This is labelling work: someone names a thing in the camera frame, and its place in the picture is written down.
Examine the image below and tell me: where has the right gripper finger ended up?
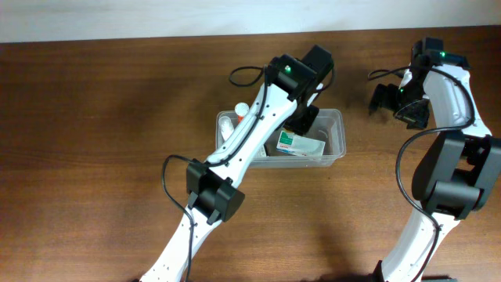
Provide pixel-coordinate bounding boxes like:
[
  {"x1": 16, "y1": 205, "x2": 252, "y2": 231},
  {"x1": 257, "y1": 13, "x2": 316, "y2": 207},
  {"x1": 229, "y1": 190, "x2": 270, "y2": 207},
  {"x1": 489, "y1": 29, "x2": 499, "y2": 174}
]
[
  {"x1": 394, "y1": 99, "x2": 430, "y2": 129},
  {"x1": 369, "y1": 84, "x2": 399, "y2": 114}
]

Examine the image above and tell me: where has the white green medicine box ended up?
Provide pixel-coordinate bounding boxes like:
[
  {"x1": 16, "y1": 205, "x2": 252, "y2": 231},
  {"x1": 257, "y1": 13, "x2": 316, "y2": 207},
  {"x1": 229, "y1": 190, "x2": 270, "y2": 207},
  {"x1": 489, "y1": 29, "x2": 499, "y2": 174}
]
[{"x1": 276, "y1": 131, "x2": 326, "y2": 157}]

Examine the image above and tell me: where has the orange tablet tube white cap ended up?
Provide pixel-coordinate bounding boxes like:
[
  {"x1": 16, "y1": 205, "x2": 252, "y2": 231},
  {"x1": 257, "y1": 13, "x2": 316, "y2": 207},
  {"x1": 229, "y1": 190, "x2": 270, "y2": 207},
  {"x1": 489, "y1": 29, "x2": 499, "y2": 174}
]
[{"x1": 234, "y1": 102, "x2": 250, "y2": 123}]

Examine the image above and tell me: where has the white spray bottle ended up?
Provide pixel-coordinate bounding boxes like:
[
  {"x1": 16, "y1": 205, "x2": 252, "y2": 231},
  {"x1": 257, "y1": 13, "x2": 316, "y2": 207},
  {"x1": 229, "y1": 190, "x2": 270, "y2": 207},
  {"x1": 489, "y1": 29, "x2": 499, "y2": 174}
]
[{"x1": 218, "y1": 116, "x2": 234, "y2": 142}]

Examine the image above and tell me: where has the dark bottle white cap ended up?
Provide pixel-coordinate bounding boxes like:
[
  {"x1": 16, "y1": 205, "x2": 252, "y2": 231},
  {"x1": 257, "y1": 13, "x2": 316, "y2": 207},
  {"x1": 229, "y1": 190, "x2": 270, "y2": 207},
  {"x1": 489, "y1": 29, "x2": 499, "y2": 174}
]
[{"x1": 254, "y1": 145, "x2": 269, "y2": 158}]

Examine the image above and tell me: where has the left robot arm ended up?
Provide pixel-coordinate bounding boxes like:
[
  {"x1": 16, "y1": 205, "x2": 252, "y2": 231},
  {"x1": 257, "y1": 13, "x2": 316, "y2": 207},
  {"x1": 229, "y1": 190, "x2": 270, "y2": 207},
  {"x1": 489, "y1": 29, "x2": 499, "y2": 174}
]
[{"x1": 139, "y1": 45, "x2": 334, "y2": 282}]

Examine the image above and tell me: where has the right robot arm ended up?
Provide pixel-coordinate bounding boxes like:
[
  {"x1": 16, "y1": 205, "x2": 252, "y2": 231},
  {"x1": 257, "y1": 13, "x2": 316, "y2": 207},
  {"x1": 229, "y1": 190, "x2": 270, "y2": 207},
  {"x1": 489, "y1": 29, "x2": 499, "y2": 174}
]
[{"x1": 369, "y1": 38, "x2": 500, "y2": 281}]

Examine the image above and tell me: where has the clear plastic container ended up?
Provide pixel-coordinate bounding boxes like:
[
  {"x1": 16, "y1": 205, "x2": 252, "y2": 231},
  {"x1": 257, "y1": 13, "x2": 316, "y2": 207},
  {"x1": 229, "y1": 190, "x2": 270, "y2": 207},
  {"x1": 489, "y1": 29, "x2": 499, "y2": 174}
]
[{"x1": 215, "y1": 108, "x2": 348, "y2": 169}]

